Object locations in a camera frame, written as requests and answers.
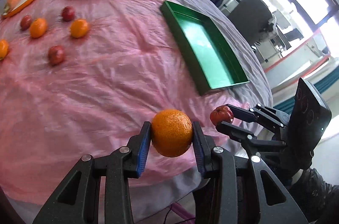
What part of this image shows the small red apple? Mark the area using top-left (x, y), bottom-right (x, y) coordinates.
top-left (210, 105), bottom-right (234, 126)

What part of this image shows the large orange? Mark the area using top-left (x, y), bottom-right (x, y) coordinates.
top-left (151, 109), bottom-right (193, 157)

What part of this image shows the orange mandarin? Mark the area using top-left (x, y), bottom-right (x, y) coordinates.
top-left (0, 39), bottom-right (9, 60)
top-left (70, 18), bottom-right (90, 39)
top-left (29, 18), bottom-right (48, 39)

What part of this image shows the green rectangular tray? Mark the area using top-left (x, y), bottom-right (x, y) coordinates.
top-left (160, 1), bottom-right (249, 95)

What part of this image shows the grey office chair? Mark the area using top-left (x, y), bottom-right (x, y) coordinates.
top-left (228, 0), bottom-right (278, 46)

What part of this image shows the pink plastic sheet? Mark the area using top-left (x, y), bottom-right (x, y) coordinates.
top-left (1, 0), bottom-right (256, 204)

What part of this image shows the orange carrot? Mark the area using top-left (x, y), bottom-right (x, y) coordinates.
top-left (3, 0), bottom-right (21, 14)

